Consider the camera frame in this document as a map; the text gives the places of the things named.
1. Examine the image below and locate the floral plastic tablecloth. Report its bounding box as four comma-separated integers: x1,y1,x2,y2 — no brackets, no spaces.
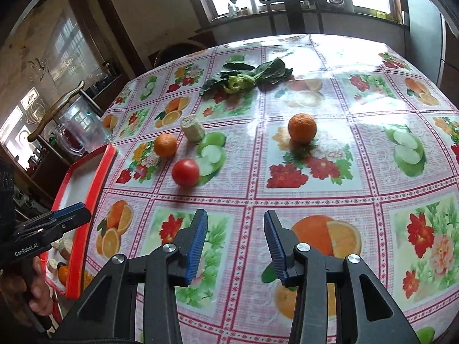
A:
84,35,458,343

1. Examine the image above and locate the dark wooden chair window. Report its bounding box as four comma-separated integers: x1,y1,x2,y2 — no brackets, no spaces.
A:
260,0,324,36

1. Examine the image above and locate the green leafy vegetable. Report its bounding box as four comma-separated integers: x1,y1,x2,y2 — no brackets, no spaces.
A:
199,58,293,96

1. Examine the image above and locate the red rimmed white tray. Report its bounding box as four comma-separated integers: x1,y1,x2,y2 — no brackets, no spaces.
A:
38,143,118,301

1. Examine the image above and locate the small orange near tomato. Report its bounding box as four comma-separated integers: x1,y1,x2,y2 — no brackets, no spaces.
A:
154,133,177,158

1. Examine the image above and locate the wooden chair left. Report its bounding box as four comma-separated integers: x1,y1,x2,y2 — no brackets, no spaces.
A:
27,80,103,143

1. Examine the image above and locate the red tomato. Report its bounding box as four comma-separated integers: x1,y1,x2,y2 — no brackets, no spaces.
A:
172,159,200,187

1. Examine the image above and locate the large sugarcane chunk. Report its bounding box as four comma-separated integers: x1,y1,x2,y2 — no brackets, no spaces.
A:
58,237,73,261

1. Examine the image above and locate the orange behind apple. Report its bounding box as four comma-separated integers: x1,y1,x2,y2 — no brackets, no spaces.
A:
288,114,317,144

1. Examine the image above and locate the clear plastic pitcher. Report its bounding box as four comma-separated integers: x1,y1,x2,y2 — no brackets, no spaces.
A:
56,99,112,159

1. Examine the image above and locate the sugarcane piece front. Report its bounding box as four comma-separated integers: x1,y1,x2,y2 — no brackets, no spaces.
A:
47,258,58,273

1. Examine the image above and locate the person's left hand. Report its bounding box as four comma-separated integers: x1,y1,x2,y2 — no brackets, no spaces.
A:
1,256,53,321

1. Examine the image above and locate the sugarcane piece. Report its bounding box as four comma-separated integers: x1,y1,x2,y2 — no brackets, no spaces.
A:
180,114,205,143
47,258,58,273

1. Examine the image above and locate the red thermos bottle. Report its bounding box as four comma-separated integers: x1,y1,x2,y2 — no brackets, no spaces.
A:
64,129,82,151

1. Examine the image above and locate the sugarcane piece far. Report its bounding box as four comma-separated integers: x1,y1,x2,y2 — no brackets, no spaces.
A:
180,114,205,143

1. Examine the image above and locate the large orange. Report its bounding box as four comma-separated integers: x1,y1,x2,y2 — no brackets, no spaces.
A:
58,263,69,287

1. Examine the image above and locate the white bottle on sill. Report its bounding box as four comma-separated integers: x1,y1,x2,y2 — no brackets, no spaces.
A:
249,0,258,14

